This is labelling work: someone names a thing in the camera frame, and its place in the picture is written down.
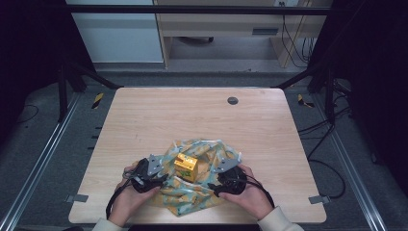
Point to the yellow tool right of table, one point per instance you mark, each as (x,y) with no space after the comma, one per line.
(303,101)

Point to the black metal frame stand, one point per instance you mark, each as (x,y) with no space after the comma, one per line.
(63,96)
(329,96)

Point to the light wooden desk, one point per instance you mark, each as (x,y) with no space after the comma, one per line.
(224,22)

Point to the grey metal table bracket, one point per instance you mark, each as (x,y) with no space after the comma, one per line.
(77,198)
(319,199)

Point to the person's right hand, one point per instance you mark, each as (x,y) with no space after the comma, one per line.
(253,200)

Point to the yellow tool left of table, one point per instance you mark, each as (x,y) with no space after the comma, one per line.
(97,100)

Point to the teal cloth with yellow print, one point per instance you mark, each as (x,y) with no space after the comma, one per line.
(189,197)

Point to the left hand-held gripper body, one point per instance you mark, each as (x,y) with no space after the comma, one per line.
(144,176)

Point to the grey round table grommet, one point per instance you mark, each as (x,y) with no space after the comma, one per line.
(232,100)

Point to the person's left hand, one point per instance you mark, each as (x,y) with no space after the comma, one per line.
(128,203)

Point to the white cabinet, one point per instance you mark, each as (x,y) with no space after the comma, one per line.
(118,38)

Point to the yellow tool of table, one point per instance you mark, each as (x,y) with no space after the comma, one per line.
(97,100)
(303,101)

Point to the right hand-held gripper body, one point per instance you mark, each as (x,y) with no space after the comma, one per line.
(234,181)

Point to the yellow carton box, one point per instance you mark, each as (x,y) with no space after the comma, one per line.
(186,166)

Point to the black frame crossbar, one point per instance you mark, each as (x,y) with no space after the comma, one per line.
(192,9)

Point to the aluminium floor rail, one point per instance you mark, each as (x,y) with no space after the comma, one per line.
(41,160)
(349,170)

